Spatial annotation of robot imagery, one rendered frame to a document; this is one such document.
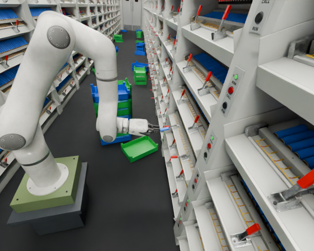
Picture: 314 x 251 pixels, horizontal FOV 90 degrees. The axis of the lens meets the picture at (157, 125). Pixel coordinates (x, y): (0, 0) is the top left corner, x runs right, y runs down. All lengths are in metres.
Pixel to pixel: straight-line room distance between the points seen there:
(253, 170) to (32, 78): 0.69
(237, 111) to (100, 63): 0.51
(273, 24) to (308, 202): 0.31
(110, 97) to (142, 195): 0.81
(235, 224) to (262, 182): 0.19
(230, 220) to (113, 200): 0.91
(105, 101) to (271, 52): 0.60
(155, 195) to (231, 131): 0.95
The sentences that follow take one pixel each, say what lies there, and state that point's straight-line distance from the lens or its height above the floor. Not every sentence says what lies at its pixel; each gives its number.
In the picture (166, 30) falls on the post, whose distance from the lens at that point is 1.72.
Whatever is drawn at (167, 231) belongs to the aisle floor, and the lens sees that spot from 1.21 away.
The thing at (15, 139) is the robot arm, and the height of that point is 0.74.
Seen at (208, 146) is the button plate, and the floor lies 0.79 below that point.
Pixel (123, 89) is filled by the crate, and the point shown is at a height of 0.49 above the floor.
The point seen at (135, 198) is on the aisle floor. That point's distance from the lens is 1.28.
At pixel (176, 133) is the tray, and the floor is 0.49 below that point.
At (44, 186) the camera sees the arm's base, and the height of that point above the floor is 0.39.
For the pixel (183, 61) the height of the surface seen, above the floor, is 0.88.
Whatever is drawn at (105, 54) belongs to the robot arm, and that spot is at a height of 0.98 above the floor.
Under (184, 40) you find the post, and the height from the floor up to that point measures 0.99.
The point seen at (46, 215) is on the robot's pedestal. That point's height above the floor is 0.28.
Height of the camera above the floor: 1.13
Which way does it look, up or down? 37 degrees down
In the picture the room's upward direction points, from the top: 6 degrees clockwise
